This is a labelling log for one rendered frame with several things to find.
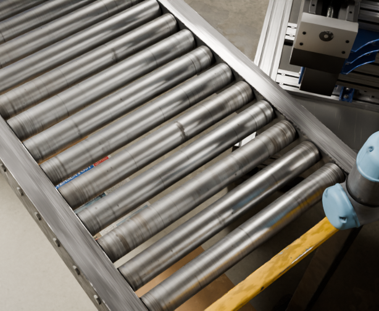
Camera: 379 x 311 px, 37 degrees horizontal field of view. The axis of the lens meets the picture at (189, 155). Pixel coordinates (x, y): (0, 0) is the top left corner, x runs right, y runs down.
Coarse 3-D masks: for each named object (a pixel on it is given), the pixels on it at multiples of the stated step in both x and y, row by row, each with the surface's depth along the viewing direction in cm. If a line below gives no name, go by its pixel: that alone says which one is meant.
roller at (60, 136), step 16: (208, 48) 124; (176, 64) 120; (192, 64) 121; (208, 64) 124; (144, 80) 118; (160, 80) 118; (176, 80) 120; (112, 96) 115; (128, 96) 115; (144, 96) 117; (80, 112) 112; (96, 112) 112; (112, 112) 114; (128, 112) 117; (48, 128) 110; (64, 128) 110; (80, 128) 111; (96, 128) 113; (32, 144) 107; (48, 144) 108; (64, 144) 110
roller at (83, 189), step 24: (216, 96) 116; (240, 96) 117; (192, 120) 112; (216, 120) 115; (144, 144) 108; (168, 144) 110; (96, 168) 105; (120, 168) 106; (72, 192) 102; (96, 192) 104
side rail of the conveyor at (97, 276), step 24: (0, 120) 110; (0, 144) 107; (0, 168) 114; (24, 168) 104; (24, 192) 101; (48, 192) 101; (48, 216) 99; (72, 216) 99; (48, 240) 109; (72, 240) 96; (72, 264) 97; (96, 264) 94; (96, 288) 92; (120, 288) 92
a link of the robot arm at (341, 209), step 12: (324, 192) 94; (336, 192) 91; (348, 192) 97; (324, 204) 95; (336, 204) 90; (348, 204) 89; (360, 204) 88; (336, 216) 91; (348, 216) 90; (360, 216) 90; (372, 216) 90; (336, 228) 93; (348, 228) 92
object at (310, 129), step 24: (168, 0) 132; (192, 24) 128; (216, 48) 124; (240, 72) 120; (264, 72) 120; (264, 96) 116; (288, 96) 117; (288, 120) 113; (312, 120) 113; (336, 144) 110; (312, 168) 115
